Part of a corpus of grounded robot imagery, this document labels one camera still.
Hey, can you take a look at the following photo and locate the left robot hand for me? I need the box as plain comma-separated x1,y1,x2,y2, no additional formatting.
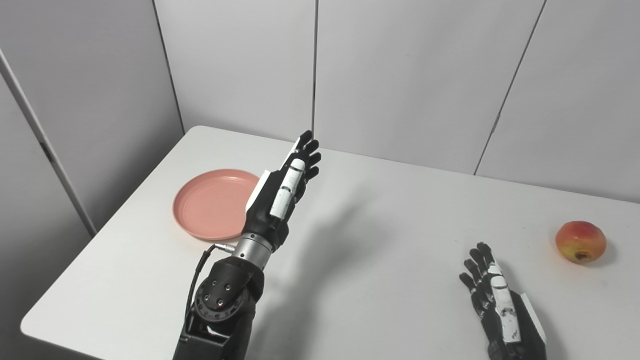
241,130,322,251

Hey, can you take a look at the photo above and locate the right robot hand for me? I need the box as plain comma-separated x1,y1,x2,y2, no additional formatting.
459,242,548,360

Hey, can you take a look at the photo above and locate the pink plate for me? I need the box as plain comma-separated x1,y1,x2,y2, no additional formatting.
172,169,261,242

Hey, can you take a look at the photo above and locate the red yellow apple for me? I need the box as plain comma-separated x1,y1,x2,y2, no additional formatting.
555,220,607,265

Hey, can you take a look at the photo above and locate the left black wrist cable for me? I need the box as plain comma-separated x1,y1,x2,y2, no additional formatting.
184,242,236,321

